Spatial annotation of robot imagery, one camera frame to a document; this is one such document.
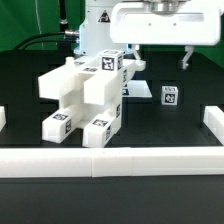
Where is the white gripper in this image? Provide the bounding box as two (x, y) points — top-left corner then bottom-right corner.
(110, 0), (224, 70)

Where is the white chair back frame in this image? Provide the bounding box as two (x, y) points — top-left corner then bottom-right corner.
(38, 59), (146, 105)

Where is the white chair seat part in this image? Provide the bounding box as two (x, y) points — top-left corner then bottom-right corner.
(59, 91), (122, 134)

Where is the small white part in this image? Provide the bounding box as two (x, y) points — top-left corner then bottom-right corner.
(42, 105), (83, 143)

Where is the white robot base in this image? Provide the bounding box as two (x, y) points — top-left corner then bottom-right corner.
(74, 0), (133, 64)

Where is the black pole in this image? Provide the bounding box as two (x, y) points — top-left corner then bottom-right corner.
(58, 0), (69, 51)

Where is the white marker base plate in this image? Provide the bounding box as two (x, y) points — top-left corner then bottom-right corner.
(122, 80), (152, 98)

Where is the white fence wall right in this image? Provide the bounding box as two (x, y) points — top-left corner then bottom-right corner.
(203, 106), (224, 146)

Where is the white fence wall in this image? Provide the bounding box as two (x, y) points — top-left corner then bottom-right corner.
(0, 106), (6, 132)
(0, 146), (224, 178)
(203, 106), (224, 146)

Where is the black cable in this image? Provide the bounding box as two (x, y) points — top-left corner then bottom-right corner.
(13, 29), (81, 51)

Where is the white fence wall left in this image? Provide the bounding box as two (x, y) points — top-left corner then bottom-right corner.
(0, 106), (6, 132)

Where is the white fence wall front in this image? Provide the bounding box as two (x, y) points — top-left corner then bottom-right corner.
(0, 146), (224, 178)

